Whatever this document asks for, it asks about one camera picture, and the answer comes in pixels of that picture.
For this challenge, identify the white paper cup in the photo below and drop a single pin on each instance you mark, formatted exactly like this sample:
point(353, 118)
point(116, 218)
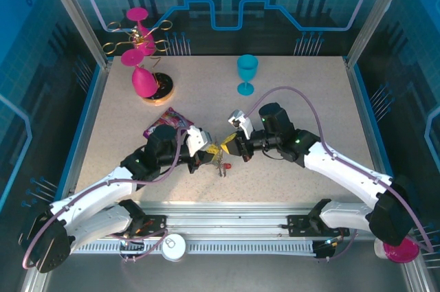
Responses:
point(379, 250)

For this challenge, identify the aluminium frame post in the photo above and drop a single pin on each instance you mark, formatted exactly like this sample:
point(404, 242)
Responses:
point(378, 10)
point(72, 10)

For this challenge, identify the red carabiner clip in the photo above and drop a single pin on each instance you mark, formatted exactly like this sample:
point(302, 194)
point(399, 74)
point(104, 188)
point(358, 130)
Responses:
point(227, 167)

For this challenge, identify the round dark rack base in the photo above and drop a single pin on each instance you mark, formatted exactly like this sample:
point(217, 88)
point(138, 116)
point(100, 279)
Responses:
point(165, 87)

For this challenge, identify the teal plastic goblet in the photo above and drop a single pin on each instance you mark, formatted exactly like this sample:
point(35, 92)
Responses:
point(247, 67)

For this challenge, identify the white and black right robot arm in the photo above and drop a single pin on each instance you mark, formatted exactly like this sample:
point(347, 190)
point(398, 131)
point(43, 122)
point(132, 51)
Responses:
point(343, 165)

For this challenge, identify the pink bowl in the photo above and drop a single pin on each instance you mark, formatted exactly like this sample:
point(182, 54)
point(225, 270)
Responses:
point(402, 253)

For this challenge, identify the white pull-tab can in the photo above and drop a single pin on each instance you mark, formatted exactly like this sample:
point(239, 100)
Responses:
point(173, 246)

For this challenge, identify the purple snack packet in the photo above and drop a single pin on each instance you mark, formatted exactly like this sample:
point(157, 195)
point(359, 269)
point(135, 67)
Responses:
point(170, 118)

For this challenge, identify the aluminium mounting rail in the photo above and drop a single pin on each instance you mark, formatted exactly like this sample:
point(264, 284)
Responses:
point(223, 211)

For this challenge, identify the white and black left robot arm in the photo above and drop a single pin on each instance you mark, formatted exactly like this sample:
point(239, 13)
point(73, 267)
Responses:
point(93, 196)

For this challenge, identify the pink plastic goblet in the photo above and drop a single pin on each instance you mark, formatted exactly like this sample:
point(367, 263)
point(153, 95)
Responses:
point(137, 14)
point(143, 82)

